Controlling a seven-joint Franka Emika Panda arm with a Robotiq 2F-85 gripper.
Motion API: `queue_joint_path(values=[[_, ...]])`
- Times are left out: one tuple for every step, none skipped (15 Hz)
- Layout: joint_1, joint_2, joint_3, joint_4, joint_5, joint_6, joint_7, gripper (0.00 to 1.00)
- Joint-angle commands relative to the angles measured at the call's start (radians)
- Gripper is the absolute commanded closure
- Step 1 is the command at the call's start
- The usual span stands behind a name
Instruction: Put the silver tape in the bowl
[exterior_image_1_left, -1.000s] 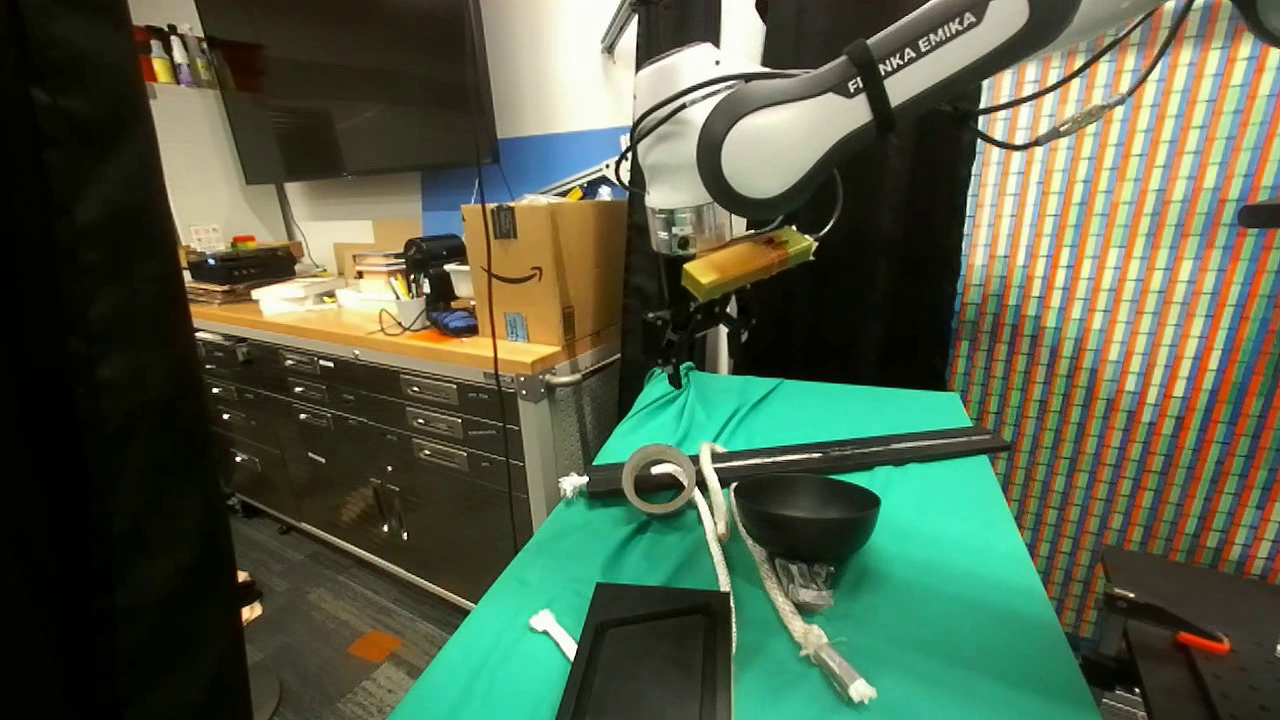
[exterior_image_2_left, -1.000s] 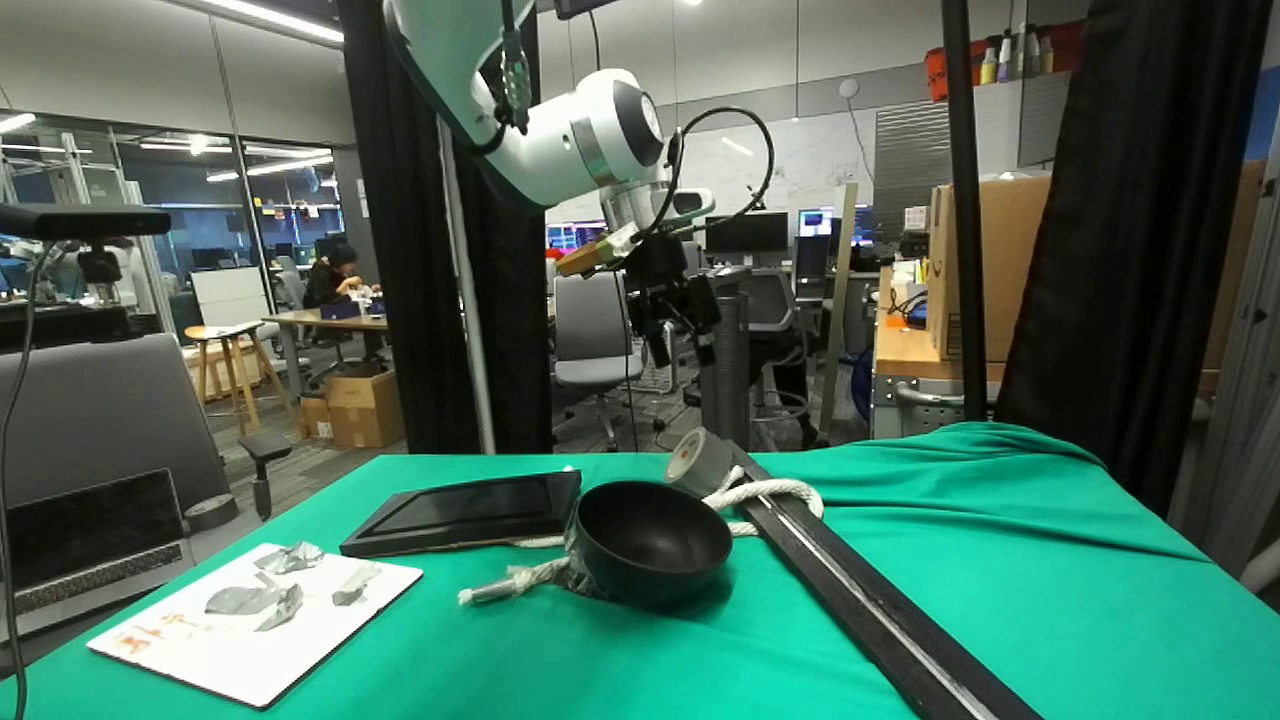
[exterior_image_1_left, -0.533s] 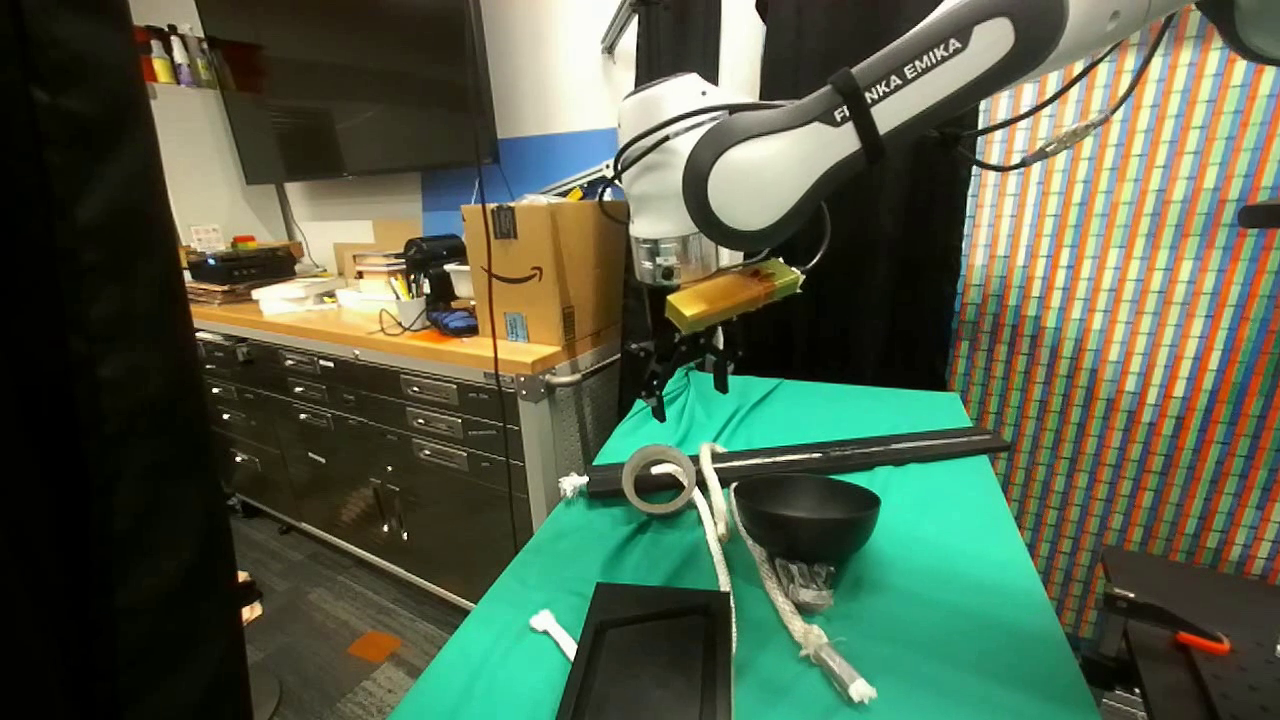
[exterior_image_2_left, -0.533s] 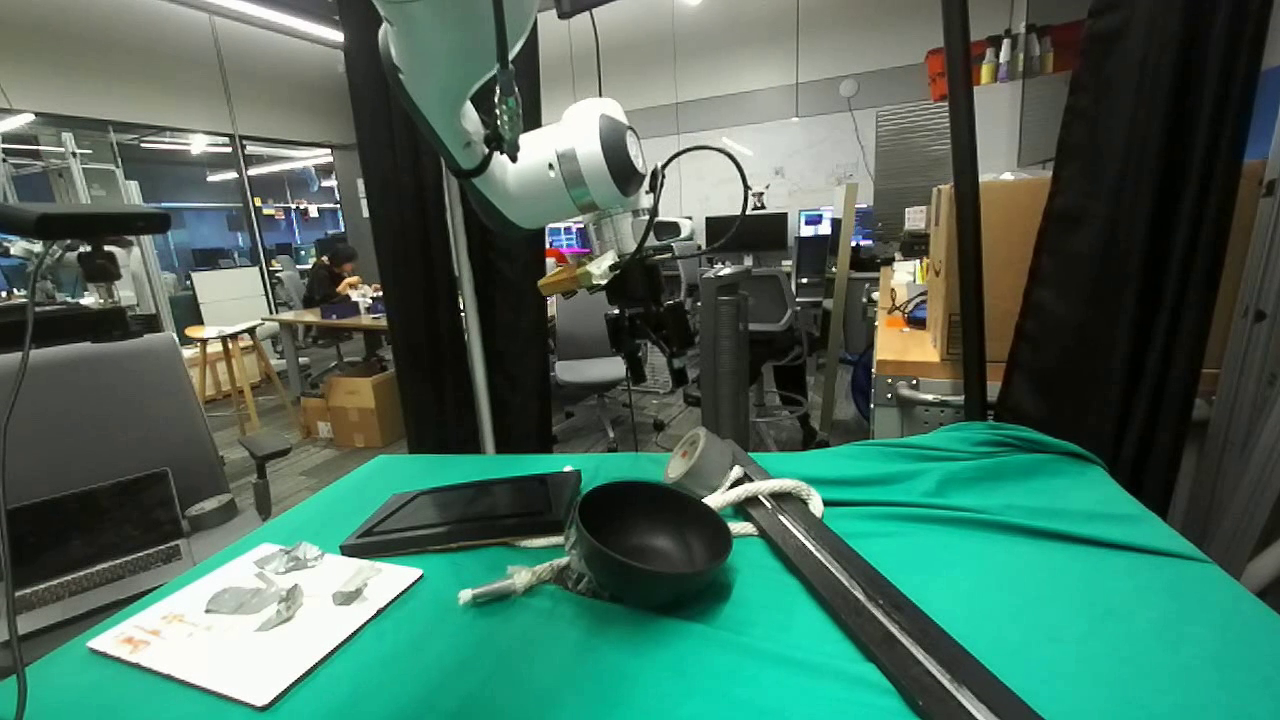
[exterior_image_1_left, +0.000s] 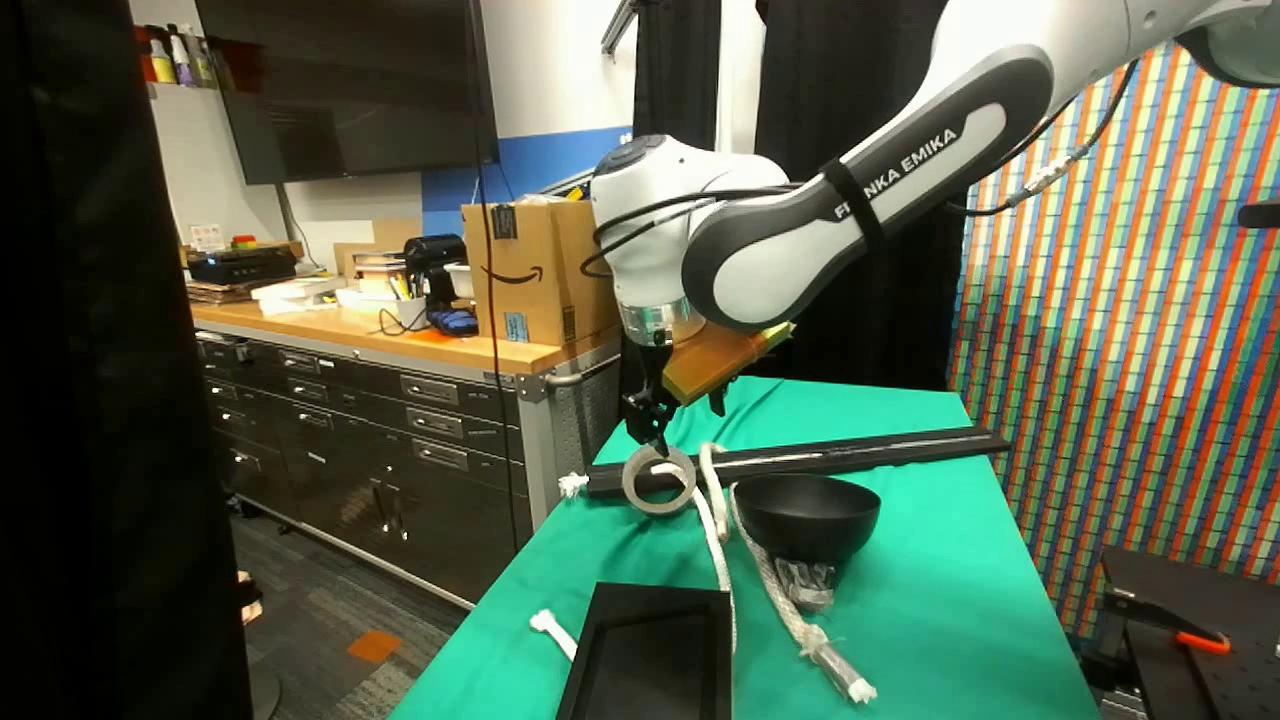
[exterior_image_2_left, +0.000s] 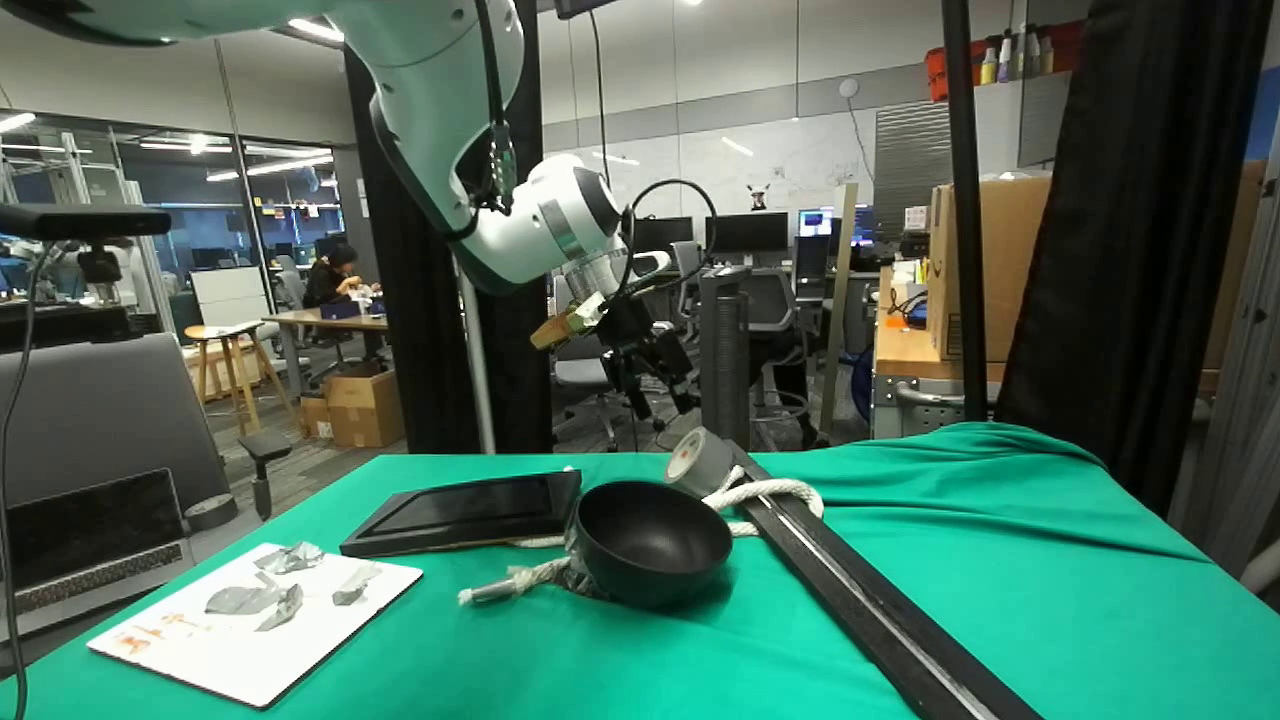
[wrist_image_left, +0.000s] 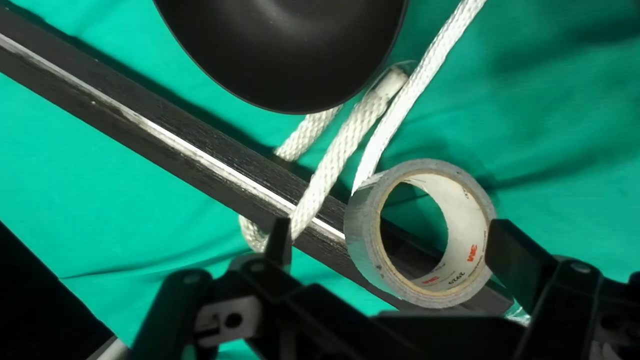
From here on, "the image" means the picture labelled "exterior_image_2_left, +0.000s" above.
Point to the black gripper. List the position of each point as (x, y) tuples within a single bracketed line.
[(628, 325)]

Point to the silver tape roll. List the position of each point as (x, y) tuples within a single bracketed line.
[(697, 465)]

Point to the black bowl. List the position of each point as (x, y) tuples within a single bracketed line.
[(655, 544)]

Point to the black office chair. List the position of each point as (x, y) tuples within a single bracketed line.
[(586, 386)]

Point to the black curtain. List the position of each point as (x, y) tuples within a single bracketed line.
[(514, 374), (1132, 224)]

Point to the computer monitor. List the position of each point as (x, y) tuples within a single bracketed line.
[(832, 224), (747, 232)]

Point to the small silver metal clip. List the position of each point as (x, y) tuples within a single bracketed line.
[(577, 578)]

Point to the black rectangular tray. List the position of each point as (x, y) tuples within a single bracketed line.
[(464, 508)]

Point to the wooden top workbench cabinet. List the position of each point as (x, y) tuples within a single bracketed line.
[(907, 355)]

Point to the long black bar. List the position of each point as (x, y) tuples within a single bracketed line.
[(867, 603)]

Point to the small cardboard box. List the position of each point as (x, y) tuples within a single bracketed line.
[(359, 411)]

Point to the seated person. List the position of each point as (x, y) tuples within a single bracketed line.
[(324, 281)]

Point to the black vertical pole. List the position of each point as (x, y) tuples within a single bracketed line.
[(963, 201)]

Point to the large cardboard box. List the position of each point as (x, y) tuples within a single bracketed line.
[(1015, 255)]

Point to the wooden stool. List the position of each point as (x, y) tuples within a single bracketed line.
[(223, 350)]

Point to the green tablecloth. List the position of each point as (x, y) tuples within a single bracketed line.
[(1067, 603)]

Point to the shelf of bottles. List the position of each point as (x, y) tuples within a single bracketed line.
[(1005, 61)]

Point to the white printed booklet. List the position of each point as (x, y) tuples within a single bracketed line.
[(254, 621)]

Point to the grey laptop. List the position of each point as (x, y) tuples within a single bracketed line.
[(94, 542)]

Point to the dark grey cylindrical post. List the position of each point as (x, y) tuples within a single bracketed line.
[(726, 362)]

